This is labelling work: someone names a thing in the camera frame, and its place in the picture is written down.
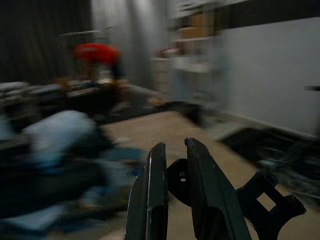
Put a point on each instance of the person in blue jeans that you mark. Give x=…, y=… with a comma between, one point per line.
x=50, y=160

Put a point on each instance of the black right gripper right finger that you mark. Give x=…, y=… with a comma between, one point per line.
x=212, y=190

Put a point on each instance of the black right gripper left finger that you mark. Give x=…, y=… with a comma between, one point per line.
x=156, y=195

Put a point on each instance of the person in red shirt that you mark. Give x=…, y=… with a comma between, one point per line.
x=98, y=56

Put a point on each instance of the brown cardboard box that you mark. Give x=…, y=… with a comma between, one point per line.
x=200, y=21

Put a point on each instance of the white storage shelf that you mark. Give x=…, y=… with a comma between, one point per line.
x=192, y=47

